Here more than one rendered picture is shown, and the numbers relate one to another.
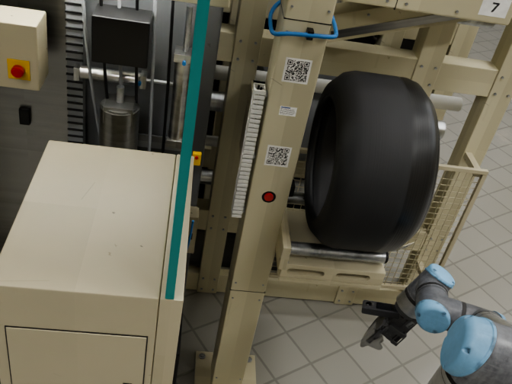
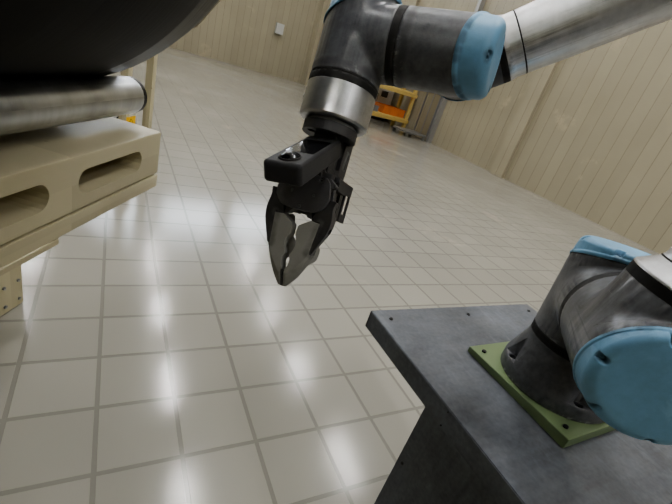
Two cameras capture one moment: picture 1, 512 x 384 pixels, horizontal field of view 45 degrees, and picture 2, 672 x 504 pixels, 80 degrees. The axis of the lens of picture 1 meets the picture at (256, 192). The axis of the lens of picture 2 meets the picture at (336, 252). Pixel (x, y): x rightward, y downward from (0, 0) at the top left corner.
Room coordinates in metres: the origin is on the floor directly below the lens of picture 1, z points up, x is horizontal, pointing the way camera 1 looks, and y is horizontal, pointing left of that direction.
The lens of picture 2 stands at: (1.24, 0.00, 1.01)
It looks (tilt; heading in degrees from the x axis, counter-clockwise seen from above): 24 degrees down; 276
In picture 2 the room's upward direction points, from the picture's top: 18 degrees clockwise
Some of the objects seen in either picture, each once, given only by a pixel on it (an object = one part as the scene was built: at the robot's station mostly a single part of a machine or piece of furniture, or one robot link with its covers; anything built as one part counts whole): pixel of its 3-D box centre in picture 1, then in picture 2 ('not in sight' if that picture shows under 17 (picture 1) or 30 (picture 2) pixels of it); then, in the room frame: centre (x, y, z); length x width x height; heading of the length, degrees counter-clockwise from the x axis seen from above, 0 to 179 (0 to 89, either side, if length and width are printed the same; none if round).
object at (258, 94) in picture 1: (248, 155); not in sight; (1.62, 0.05, 1.19); 0.05 x 0.04 x 0.48; 9
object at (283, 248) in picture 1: (281, 220); not in sight; (1.70, -0.11, 0.90); 0.40 x 0.03 x 0.10; 9
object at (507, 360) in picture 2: not in sight; (565, 360); (0.87, -0.66, 0.67); 0.19 x 0.19 x 0.10
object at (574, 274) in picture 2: not in sight; (607, 297); (0.87, -0.65, 0.80); 0.17 x 0.15 x 0.18; 82
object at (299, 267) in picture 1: (331, 266); (26, 173); (1.59, -0.30, 0.83); 0.36 x 0.09 x 0.06; 99
